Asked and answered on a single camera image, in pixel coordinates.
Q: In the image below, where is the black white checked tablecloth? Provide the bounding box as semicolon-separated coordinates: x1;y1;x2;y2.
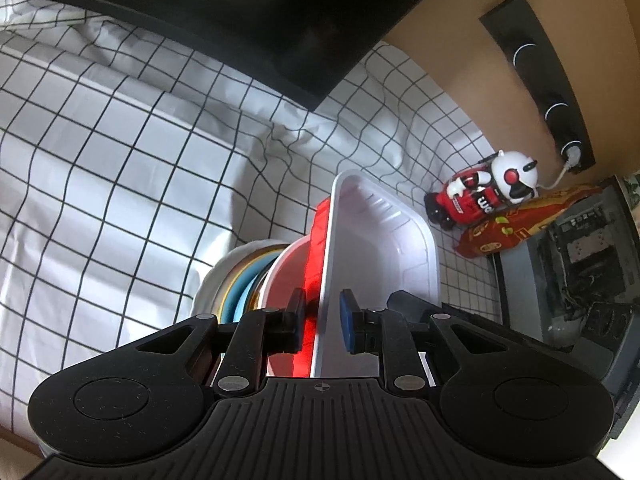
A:
0;0;506;441

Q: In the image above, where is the cream bowl with yellow rim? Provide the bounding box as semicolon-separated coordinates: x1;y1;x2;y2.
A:
220;252;278;321

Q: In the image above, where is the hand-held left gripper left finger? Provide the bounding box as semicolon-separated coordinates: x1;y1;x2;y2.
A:
135;290;308;396

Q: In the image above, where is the white computer case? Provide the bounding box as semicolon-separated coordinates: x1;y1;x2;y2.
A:
492;174;640;356

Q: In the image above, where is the white plug with cable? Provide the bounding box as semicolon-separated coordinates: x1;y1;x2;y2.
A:
540;142;585;190

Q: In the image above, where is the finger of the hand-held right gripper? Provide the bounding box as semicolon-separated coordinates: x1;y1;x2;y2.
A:
386;289;616;387

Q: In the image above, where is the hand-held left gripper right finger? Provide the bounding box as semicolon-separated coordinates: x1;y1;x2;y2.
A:
339;287;511;394

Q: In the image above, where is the red foil tray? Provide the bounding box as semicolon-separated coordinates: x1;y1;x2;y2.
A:
300;170;442;378

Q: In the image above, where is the panda robot toy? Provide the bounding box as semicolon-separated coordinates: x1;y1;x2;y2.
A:
424;149;542;233

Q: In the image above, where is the blue enamel bowl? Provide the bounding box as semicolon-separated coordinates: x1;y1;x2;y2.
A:
227;255;281;323

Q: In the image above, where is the black monitor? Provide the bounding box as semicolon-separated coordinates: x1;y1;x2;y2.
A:
0;0;468;113

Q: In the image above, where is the red plastic tray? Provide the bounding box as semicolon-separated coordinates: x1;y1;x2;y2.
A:
262;240;321;378

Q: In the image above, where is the red snack bag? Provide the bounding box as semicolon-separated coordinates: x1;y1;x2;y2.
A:
454;185;603;261

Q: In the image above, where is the stainless steel bowl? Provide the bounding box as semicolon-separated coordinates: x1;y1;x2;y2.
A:
250;267;273;312

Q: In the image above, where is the black wall power strip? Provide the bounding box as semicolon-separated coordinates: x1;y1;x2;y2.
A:
479;0;597;175

